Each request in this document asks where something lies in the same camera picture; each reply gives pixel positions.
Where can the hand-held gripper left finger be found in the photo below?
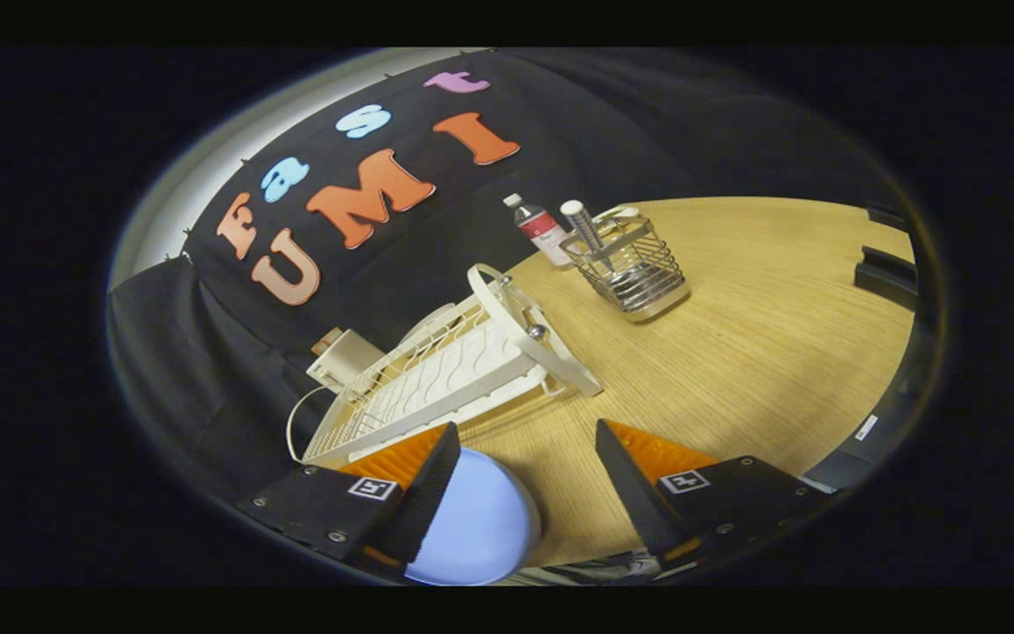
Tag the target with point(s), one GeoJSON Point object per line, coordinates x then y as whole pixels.
{"type": "Point", "coordinates": [428, 502]}

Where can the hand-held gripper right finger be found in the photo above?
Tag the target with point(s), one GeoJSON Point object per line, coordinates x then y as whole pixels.
{"type": "Point", "coordinates": [639, 493]}

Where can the round blue plate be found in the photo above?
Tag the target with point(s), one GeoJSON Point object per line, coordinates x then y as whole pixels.
{"type": "Point", "coordinates": [481, 528]}

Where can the cream toaster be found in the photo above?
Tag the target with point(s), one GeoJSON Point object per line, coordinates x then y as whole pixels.
{"type": "Point", "coordinates": [349, 357]}

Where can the brown bread slice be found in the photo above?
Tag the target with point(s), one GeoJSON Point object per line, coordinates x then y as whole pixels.
{"type": "Point", "coordinates": [326, 341]}

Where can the black backdrop cloth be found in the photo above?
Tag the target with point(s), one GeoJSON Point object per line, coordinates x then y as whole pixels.
{"type": "Point", "coordinates": [208, 352]}

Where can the clear bottle with red label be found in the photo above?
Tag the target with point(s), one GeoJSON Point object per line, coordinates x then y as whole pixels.
{"type": "Point", "coordinates": [544, 233]}

